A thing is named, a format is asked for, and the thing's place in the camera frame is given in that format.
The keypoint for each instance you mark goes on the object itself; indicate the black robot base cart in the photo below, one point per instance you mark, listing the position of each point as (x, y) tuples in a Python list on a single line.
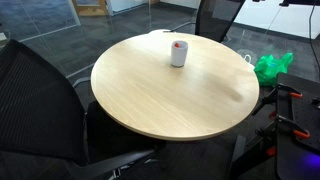
[(292, 136)]

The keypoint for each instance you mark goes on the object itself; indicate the white ceramic mug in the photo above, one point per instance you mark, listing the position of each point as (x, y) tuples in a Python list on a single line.
[(179, 54)]

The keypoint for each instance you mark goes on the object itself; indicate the round wooden table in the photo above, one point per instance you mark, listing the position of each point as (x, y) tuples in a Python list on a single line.
[(135, 82)]

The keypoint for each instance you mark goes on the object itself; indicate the black mesh office chair far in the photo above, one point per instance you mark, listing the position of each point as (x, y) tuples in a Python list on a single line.
[(215, 17)]

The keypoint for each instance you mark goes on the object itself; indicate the black mesh office chair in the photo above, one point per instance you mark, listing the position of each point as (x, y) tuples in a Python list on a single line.
[(42, 115), (215, 17)]

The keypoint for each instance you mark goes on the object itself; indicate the green plastic bag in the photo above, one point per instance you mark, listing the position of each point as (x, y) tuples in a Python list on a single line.
[(268, 67)]

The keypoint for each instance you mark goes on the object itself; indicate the wooden cabinet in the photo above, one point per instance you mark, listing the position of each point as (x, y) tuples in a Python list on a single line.
[(98, 9)]

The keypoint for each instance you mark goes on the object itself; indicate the black mesh office chair near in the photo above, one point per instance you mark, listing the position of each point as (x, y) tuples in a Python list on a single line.
[(42, 115)]

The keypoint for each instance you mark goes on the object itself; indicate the orange handled clamp upper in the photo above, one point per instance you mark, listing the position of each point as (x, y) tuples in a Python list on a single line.
[(292, 92)]

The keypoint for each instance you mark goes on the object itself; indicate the orange handled clamp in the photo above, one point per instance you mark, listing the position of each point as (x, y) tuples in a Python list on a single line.
[(292, 92), (297, 130)]

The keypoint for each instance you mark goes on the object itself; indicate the orange handled clamp lower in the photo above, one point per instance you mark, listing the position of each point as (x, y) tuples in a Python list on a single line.
[(297, 130)]

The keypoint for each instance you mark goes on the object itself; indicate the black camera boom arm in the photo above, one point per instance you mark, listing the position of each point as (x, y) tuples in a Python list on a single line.
[(286, 3)]

